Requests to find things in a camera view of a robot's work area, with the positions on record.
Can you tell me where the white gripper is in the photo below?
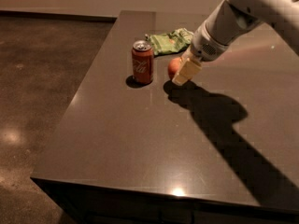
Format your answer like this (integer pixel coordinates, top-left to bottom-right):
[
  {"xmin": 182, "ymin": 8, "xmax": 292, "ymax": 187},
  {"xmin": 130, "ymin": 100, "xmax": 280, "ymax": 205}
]
[{"xmin": 171, "ymin": 20, "xmax": 230, "ymax": 86}]

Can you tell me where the red apple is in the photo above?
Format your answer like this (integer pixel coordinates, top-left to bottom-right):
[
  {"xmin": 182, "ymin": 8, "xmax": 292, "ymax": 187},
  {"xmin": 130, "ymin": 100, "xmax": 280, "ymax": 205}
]
[{"xmin": 167, "ymin": 57, "xmax": 181, "ymax": 79}]

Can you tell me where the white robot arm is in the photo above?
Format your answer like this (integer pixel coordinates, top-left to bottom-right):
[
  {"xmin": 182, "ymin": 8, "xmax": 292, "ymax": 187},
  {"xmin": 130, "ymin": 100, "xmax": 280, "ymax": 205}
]
[{"xmin": 172, "ymin": 0, "xmax": 299, "ymax": 86}]

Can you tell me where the red coke can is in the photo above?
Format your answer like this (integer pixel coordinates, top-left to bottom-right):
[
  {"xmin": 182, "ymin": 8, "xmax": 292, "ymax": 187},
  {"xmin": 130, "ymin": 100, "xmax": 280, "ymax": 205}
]
[{"xmin": 132, "ymin": 40, "xmax": 154, "ymax": 84}]

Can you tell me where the green chip bag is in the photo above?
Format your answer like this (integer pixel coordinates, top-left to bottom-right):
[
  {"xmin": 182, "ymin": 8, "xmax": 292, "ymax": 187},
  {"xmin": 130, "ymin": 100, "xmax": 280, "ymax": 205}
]
[{"xmin": 145, "ymin": 28, "xmax": 193, "ymax": 56}]

